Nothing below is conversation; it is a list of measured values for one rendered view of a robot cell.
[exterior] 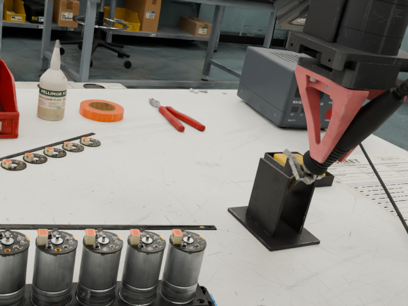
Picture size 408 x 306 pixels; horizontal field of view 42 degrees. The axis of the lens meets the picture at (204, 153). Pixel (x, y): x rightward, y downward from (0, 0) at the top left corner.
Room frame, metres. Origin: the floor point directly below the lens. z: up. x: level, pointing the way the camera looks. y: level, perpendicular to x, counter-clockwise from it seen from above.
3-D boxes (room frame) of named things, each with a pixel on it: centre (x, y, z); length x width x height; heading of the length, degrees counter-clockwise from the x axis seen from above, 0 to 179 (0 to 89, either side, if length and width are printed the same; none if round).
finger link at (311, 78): (0.44, -0.11, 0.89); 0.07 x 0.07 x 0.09; 33
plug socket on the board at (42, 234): (0.27, 0.08, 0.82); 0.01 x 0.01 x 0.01; 23
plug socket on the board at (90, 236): (0.28, 0.06, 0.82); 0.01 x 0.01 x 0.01; 23
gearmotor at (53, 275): (0.28, 0.08, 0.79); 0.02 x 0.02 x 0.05
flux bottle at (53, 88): (0.64, 0.20, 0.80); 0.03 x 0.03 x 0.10
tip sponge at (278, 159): (0.63, -0.12, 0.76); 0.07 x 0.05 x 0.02; 34
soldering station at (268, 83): (0.88, -0.12, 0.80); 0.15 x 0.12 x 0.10; 28
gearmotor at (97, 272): (0.29, 0.05, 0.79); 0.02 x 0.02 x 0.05
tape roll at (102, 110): (0.69, 0.15, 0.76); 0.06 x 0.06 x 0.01
